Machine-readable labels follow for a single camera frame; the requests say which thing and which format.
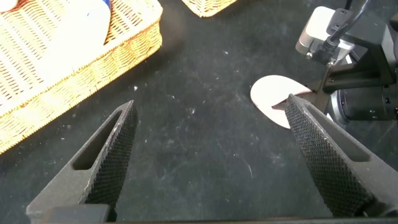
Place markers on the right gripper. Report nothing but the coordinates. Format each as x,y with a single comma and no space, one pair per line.
320,96

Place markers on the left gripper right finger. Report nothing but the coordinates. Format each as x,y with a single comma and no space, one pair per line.
329,161

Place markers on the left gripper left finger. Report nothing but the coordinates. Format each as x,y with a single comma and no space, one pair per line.
93,174

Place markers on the pale pink egg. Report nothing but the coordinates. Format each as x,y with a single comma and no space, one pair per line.
267,93

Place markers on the black tablecloth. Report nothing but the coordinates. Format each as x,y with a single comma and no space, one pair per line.
202,140

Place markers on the white lotion bottle blue cap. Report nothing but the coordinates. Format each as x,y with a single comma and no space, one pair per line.
77,37

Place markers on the white roll-on bottle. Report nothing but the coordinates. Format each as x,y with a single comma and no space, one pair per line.
6,4

